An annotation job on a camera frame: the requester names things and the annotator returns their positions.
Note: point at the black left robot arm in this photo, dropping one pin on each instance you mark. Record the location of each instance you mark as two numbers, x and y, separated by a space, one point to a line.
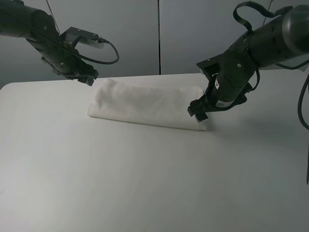
39 29

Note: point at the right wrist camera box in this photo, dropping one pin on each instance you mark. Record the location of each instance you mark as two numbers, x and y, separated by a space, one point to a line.
210 67

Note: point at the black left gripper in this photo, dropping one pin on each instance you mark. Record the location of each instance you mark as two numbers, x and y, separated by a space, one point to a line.
66 64

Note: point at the white towel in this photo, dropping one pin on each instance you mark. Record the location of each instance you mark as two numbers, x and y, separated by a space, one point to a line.
157 106

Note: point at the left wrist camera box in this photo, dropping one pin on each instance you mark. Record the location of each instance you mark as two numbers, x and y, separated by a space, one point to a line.
73 36

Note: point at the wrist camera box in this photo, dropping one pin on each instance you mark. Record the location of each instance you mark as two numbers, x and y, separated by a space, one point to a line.
73 36
210 67

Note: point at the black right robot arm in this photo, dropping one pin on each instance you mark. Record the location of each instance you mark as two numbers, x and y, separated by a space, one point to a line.
285 37

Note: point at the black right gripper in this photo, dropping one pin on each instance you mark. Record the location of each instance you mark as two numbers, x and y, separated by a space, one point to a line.
223 90

